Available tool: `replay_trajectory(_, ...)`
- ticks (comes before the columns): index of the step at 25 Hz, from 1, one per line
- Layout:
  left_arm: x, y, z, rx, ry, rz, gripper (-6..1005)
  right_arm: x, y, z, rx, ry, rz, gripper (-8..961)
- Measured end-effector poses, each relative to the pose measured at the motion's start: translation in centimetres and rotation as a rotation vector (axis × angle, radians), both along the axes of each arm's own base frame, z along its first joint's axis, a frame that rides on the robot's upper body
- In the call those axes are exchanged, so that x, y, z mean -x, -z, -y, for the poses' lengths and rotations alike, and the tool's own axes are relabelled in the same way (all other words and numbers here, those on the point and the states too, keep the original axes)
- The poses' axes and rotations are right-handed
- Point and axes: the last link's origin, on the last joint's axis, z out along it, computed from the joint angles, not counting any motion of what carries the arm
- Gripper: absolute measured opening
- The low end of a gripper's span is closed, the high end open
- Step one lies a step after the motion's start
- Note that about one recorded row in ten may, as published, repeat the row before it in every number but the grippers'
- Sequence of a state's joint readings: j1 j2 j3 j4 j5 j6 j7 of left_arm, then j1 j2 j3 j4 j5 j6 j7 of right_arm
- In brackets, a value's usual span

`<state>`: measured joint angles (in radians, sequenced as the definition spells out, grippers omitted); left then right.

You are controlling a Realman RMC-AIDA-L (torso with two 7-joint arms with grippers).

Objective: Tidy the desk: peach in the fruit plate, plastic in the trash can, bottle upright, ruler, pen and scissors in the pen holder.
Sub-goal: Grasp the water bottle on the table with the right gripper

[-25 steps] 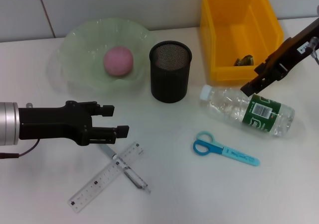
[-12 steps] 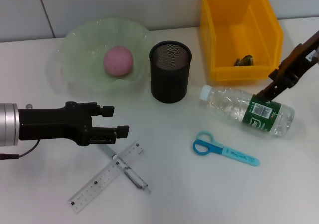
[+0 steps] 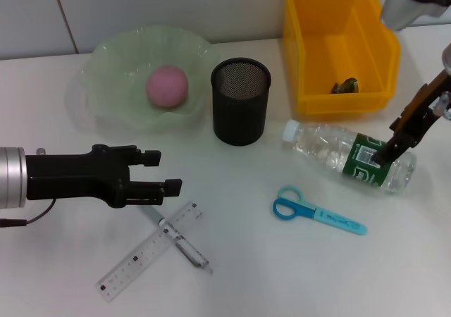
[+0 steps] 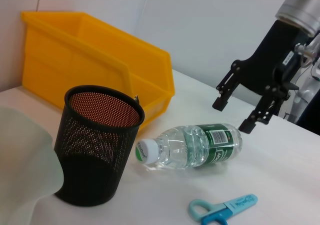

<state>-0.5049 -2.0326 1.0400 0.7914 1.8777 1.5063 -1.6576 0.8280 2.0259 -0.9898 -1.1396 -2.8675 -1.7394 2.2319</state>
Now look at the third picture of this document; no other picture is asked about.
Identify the grey clear pen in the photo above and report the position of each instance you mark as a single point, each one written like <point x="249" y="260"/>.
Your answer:
<point x="192" y="253"/>

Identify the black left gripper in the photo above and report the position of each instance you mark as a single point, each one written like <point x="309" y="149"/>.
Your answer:
<point x="70" y="176"/>

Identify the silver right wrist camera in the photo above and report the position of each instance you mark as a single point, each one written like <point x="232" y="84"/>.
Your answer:
<point x="405" y="3"/>

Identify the blue scissors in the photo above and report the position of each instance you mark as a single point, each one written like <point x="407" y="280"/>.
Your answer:
<point x="303" y="209"/>

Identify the clear plastic ruler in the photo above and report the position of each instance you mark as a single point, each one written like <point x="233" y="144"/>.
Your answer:
<point x="141" y="257"/>

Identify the green glass fruit plate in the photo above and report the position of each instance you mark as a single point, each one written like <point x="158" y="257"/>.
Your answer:
<point x="116" y="84"/>

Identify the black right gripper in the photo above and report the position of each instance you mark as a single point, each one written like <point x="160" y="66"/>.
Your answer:
<point x="419" y="112"/>

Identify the green plastic wrapper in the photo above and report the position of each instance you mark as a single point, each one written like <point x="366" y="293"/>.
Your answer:
<point x="345" y="86"/>

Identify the pink peach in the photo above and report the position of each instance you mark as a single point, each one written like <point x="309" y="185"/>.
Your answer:
<point x="167" y="88"/>

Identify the black mesh pen holder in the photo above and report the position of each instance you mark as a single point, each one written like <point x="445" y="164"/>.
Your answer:
<point x="239" y="116"/>

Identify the clear bottle with green label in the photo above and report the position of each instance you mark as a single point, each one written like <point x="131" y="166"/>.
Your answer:
<point x="324" y="144"/>

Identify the yellow plastic bin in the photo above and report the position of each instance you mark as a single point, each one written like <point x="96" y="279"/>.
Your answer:
<point x="334" y="42"/>

